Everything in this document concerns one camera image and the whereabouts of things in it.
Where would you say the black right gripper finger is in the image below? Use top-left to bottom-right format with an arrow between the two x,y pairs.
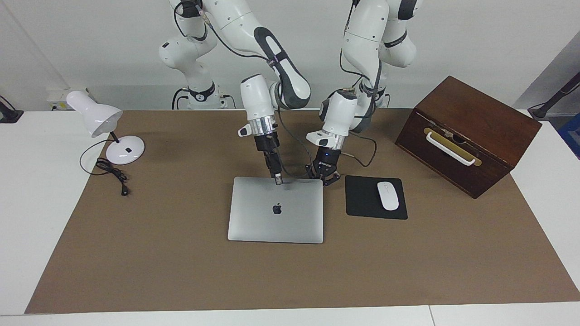
267,152 -> 285,185

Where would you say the silver apple laptop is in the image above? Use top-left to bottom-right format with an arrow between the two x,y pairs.
227,177 -> 324,244

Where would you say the black mouse pad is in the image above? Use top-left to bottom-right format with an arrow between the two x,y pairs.
345,175 -> 408,221

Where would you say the white computer mouse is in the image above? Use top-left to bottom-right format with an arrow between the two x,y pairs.
377,182 -> 400,211

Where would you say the brown table mat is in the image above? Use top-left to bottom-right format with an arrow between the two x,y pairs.
25,109 -> 580,314

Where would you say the white desk lamp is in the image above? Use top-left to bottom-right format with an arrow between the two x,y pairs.
66,90 -> 146,165

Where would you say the dark brown wooden box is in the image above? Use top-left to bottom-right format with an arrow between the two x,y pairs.
395,76 -> 542,200

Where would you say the black stand leg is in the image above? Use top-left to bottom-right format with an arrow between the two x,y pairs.
528,72 -> 580,119

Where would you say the blue crate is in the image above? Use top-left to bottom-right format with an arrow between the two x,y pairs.
557,113 -> 580,159

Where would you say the black clamp base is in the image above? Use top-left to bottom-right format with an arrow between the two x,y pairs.
0,96 -> 24,124

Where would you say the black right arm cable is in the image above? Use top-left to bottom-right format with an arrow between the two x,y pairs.
174,0 -> 315,177

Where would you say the black base cable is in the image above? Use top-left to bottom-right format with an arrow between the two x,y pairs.
171,88 -> 189,110

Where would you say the white box handle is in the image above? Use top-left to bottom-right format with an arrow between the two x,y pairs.
426,131 -> 476,166

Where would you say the white wall socket strip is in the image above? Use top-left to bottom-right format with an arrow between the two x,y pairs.
47,88 -> 91,111

